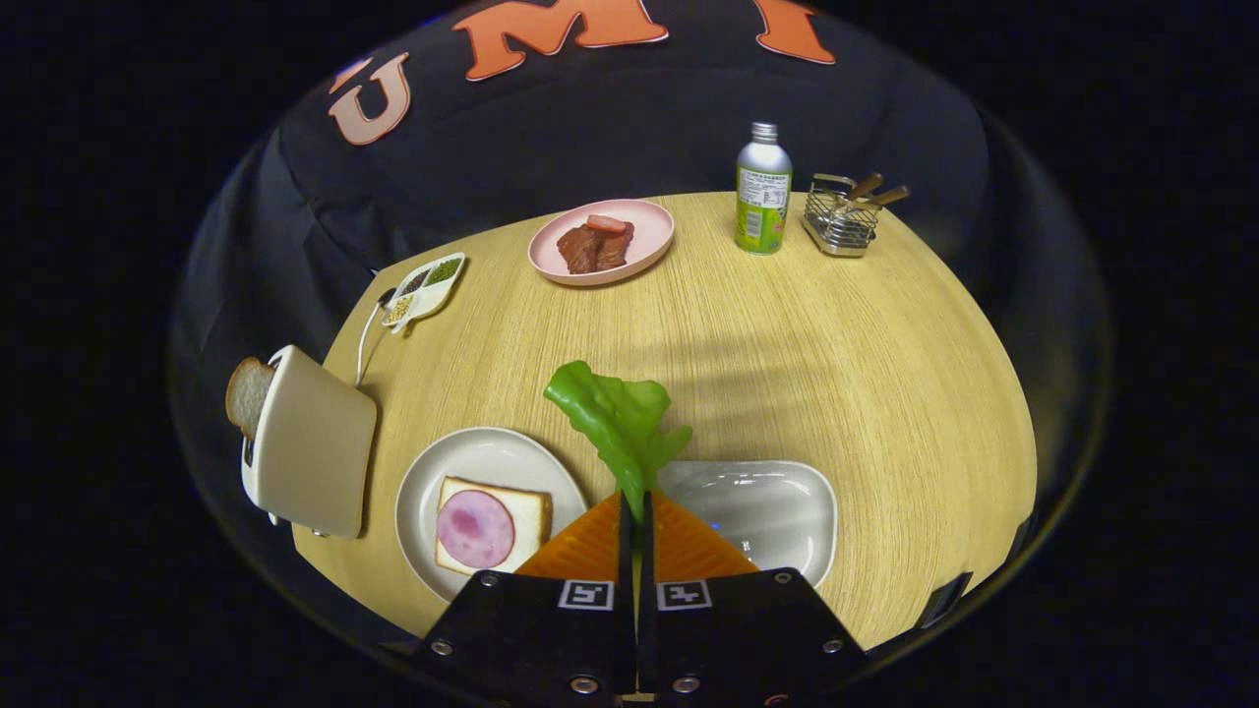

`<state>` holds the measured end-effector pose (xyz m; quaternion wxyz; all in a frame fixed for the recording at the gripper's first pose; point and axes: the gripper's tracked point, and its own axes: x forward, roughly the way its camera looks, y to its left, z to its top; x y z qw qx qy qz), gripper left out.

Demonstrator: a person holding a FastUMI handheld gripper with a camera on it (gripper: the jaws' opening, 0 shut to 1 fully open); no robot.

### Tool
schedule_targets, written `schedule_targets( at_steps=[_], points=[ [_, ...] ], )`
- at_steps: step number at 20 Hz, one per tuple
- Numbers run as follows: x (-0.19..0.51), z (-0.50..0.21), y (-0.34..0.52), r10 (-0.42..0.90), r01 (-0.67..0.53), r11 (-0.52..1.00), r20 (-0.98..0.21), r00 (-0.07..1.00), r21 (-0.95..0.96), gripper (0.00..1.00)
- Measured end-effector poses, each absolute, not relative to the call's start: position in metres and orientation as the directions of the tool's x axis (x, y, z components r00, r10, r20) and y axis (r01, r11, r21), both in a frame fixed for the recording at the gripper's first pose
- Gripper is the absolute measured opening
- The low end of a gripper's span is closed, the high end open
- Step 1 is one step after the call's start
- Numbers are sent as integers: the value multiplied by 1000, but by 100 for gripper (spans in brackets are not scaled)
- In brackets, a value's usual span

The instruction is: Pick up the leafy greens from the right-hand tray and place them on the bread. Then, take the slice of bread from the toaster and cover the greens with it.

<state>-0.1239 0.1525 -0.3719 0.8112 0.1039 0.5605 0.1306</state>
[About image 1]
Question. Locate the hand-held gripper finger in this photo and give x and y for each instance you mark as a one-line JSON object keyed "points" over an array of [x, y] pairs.
{"points": [[625, 551], [645, 560]]}

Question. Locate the green lettuce leaf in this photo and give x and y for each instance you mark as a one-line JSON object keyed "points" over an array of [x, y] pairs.
{"points": [[615, 413]]}

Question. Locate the toasted bread slice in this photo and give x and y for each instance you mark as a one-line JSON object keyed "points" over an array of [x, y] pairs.
{"points": [[248, 393]]}

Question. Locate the white bread slice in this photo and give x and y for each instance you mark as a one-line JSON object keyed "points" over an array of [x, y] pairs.
{"points": [[529, 511]]}

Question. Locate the white oblong dish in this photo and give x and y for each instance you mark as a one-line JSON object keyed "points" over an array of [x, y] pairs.
{"points": [[767, 511]]}

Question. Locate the pink ham slice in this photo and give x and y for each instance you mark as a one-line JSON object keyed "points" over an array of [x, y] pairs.
{"points": [[477, 529]]}

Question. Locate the white round plate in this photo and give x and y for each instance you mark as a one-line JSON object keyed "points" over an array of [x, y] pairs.
{"points": [[472, 452]]}

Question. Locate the brown meat pieces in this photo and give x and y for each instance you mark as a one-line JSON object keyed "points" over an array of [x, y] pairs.
{"points": [[590, 251]]}

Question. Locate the pink plate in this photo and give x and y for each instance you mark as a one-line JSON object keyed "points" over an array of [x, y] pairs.
{"points": [[651, 231]]}

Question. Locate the white divided bean dish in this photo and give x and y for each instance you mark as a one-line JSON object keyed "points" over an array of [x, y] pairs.
{"points": [[425, 295]]}

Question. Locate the red sausage slice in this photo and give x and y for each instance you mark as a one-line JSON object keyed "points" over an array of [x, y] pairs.
{"points": [[607, 223]]}

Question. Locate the cream white toaster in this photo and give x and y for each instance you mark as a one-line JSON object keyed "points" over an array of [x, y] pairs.
{"points": [[315, 442]]}

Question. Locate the silver green drink bottle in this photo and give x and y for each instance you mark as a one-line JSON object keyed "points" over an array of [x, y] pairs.
{"points": [[762, 197]]}

